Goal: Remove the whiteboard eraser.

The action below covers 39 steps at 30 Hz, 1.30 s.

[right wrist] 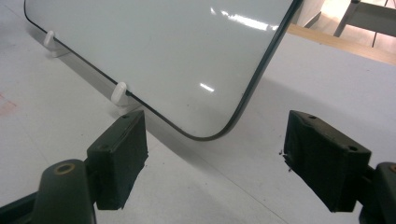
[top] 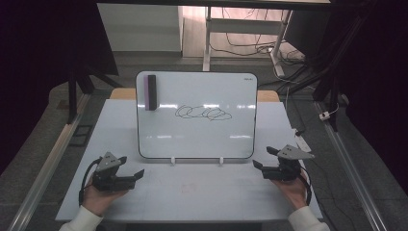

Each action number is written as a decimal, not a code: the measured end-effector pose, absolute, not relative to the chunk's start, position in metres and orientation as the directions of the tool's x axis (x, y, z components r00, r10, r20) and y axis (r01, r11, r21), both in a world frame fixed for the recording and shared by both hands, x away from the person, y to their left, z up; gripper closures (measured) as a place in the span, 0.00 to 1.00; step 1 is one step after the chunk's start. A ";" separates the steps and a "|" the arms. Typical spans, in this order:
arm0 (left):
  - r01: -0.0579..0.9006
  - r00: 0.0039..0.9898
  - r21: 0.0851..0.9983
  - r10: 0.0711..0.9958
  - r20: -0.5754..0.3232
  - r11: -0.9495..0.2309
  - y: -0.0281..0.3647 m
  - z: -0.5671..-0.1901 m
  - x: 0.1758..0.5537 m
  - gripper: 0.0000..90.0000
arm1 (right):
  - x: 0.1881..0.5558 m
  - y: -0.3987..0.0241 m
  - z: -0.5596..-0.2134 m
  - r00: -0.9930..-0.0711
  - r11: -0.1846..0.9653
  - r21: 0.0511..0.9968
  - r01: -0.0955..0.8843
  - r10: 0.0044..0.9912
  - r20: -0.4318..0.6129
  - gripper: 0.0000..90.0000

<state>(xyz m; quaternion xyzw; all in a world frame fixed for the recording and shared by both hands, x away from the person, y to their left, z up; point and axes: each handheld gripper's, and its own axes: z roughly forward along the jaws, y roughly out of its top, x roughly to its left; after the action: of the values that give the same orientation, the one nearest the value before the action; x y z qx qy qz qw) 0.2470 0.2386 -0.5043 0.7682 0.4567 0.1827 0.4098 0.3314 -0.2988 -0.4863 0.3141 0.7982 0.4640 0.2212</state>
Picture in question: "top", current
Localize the purple and black whiteboard eraser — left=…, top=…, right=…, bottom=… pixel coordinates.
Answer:
left=143, top=74, right=158, bottom=112

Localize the wooden board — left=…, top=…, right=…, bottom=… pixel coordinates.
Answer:
left=110, top=88, right=281, bottom=103

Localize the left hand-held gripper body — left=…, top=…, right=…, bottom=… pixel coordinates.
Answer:
left=91, top=151, right=137, bottom=193

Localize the white whiteboard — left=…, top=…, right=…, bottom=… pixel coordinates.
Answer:
left=135, top=70, right=259, bottom=160

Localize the white desk frame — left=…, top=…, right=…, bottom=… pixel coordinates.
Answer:
left=202, top=6, right=294, bottom=78

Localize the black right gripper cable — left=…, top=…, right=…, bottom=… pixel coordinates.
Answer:
left=299, top=160, right=313, bottom=206

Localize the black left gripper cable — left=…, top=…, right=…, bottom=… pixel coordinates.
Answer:
left=78, top=157, right=103, bottom=207

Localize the metal rail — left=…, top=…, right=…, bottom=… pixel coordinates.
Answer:
left=8, top=92, right=92, bottom=231
left=314, top=100, right=389, bottom=231

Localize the person's right hand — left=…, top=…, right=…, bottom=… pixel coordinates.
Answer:
left=272, top=169, right=309, bottom=211

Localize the white power strip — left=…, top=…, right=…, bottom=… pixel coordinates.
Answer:
left=293, top=128, right=312, bottom=153

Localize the black stand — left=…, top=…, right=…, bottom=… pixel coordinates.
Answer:
left=282, top=13, right=370, bottom=133
left=66, top=64, right=123, bottom=124

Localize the person's left hand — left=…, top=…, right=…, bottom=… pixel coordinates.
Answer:
left=81, top=184, right=129, bottom=217

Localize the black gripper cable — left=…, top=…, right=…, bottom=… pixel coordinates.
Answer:
left=78, top=157, right=103, bottom=207
left=299, top=160, right=313, bottom=206

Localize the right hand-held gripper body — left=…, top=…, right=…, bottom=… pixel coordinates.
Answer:
left=262, top=143, right=316, bottom=183

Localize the tangle of floor cables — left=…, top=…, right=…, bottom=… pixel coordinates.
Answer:
left=210, top=8, right=309, bottom=65

